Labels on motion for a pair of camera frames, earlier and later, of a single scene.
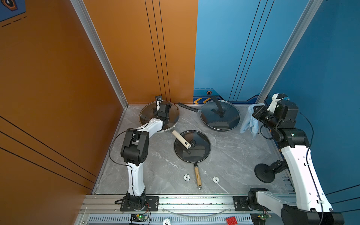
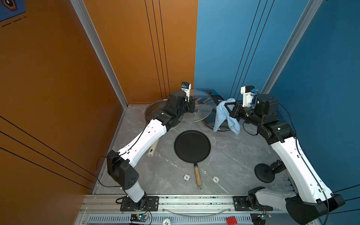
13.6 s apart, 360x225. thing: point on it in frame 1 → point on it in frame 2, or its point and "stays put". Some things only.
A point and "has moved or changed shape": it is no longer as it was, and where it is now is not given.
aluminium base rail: [109, 204] stays put
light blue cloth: [251, 122] has moved or changed shape
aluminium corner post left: [81, 10] stays put
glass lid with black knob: [200, 148] → [204, 103]
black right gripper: [258, 114] → [235, 113]
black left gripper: [155, 114] → [191, 105]
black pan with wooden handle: [200, 148] stays put
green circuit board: [138, 217] stays put
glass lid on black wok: [220, 115] stays put
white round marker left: [186, 177] stays put
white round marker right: [215, 179] stays put
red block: [231, 221] stays put
